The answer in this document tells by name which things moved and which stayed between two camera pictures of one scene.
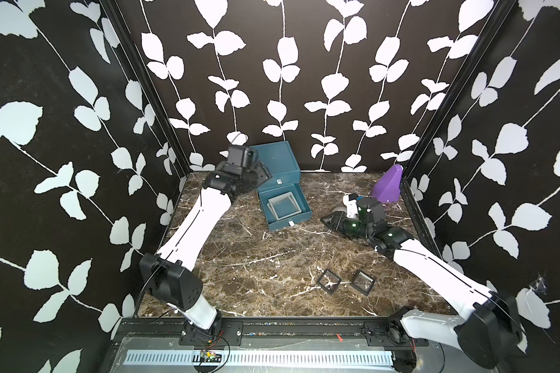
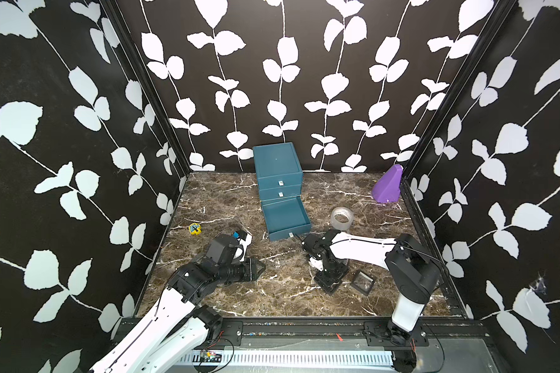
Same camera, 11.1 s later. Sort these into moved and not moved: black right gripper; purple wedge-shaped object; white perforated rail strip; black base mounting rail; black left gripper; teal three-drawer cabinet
Moved: black right gripper; black left gripper; teal three-drawer cabinet
Not moved: purple wedge-shaped object; black base mounting rail; white perforated rail strip
